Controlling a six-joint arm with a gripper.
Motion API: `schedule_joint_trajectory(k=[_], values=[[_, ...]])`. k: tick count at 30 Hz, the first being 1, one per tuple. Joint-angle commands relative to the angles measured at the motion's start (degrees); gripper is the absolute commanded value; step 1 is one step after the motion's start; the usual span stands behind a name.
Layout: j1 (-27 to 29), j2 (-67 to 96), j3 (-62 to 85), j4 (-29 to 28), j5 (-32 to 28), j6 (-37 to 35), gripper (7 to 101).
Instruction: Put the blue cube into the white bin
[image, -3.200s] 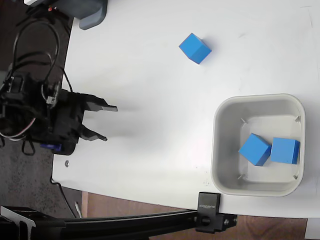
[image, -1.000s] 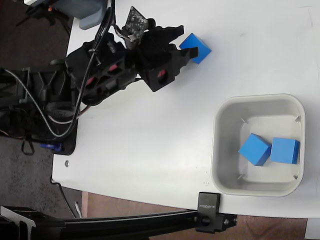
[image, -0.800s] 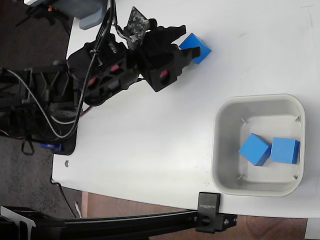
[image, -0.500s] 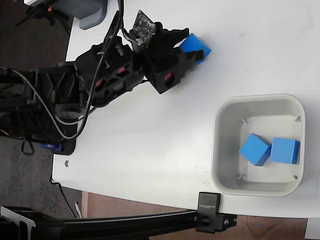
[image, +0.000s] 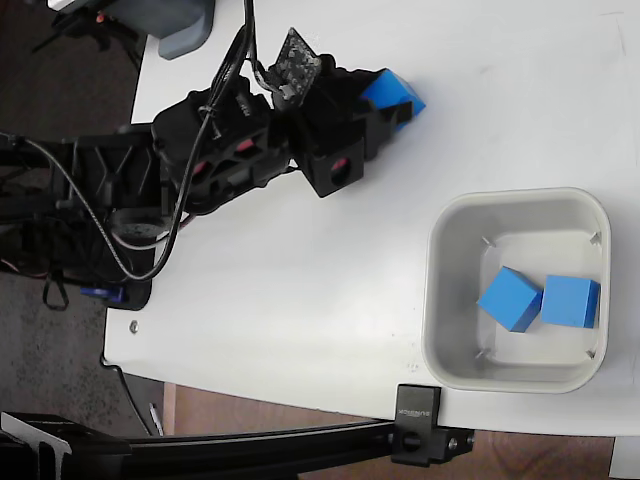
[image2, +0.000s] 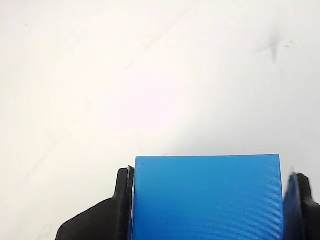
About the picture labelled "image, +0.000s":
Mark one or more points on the black six-joint robot arm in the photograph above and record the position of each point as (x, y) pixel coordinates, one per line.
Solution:
(125, 165)

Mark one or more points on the small metal nut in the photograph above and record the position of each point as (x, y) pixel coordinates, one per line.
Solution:
(134, 326)

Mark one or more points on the black table clamp with print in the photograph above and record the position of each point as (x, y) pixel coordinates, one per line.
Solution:
(415, 425)

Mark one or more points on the dark device with orange light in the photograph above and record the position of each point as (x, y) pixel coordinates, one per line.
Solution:
(95, 27)

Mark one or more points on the blue cube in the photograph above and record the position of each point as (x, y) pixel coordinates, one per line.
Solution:
(507, 297)
(395, 92)
(570, 300)

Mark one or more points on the white square tray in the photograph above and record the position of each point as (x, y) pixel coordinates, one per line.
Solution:
(452, 280)

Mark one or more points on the gray-blue stand base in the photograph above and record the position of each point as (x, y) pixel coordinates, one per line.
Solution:
(175, 25)

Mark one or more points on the gripper camera circuit board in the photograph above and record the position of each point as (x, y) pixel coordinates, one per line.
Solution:
(295, 65)

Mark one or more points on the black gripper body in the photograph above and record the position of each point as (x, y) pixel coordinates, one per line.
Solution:
(330, 130)

